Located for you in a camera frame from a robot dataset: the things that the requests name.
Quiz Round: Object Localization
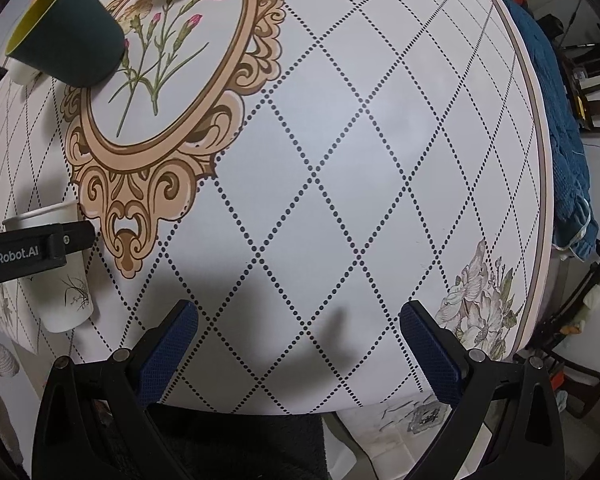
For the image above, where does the white paper cup with sketch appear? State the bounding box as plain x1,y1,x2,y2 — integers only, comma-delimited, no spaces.
3,200,94,333

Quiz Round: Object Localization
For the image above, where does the plain white paper cup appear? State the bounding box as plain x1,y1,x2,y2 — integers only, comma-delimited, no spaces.
7,58,41,86

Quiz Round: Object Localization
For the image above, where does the dark green yellow-lined cup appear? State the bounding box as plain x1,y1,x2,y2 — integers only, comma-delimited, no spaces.
5,0,125,88

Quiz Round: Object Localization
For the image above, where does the blue quilted blanket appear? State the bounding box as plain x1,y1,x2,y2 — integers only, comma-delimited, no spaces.
503,0,598,261

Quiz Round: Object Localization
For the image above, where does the floral diamond pattern tablecloth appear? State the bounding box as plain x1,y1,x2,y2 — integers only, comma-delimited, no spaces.
0,0,550,414

